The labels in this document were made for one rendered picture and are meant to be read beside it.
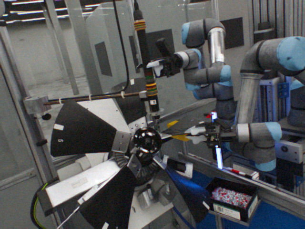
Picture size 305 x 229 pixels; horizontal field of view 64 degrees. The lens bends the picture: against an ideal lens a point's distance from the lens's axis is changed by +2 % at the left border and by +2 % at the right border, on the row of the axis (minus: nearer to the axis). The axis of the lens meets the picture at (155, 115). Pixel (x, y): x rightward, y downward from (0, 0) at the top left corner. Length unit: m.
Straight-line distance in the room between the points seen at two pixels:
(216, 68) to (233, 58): 4.19
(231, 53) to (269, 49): 4.32
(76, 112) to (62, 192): 0.30
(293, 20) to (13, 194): 1.83
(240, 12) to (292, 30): 3.94
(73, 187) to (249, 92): 0.80
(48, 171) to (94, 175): 0.51
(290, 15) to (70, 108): 1.22
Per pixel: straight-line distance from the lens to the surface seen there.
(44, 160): 1.47
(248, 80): 1.08
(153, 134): 0.98
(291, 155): 1.37
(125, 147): 1.00
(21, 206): 1.70
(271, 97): 1.60
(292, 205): 1.24
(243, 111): 1.08
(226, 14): 5.26
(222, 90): 1.65
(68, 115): 0.97
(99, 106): 1.31
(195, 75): 1.16
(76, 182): 1.02
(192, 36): 1.46
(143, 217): 1.16
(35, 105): 1.31
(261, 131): 0.98
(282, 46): 0.99
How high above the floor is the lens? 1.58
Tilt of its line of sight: 17 degrees down
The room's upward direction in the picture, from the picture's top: 11 degrees counter-clockwise
